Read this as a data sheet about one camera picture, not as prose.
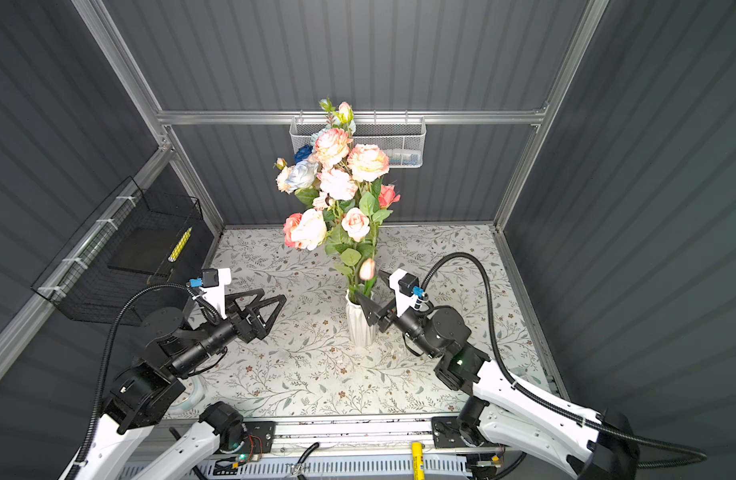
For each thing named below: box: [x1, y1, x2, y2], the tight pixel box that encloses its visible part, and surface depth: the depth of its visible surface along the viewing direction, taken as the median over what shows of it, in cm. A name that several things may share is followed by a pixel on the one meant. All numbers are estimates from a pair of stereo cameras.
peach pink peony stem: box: [315, 102, 390, 182], surface depth 53 cm
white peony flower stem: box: [273, 157, 294, 194], surface depth 77 cm
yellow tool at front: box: [411, 442, 425, 480], surface depth 71 cm
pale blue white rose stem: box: [286, 160, 319, 194], surface depth 72 cm
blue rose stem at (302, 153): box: [294, 144, 313, 164], surface depth 81 cm
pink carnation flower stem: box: [312, 168, 358, 211], surface depth 56 cm
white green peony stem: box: [320, 97, 357, 136], surface depth 75 cm
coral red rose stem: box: [283, 213, 303, 248], surface depth 65 cm
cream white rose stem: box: [291, 208, 327, 251], surface depth 60 cm
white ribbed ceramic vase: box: [345, 289, 376, 347], surface depth 78 cm
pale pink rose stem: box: [335, 207, 370, 294], surface depth 60 cm
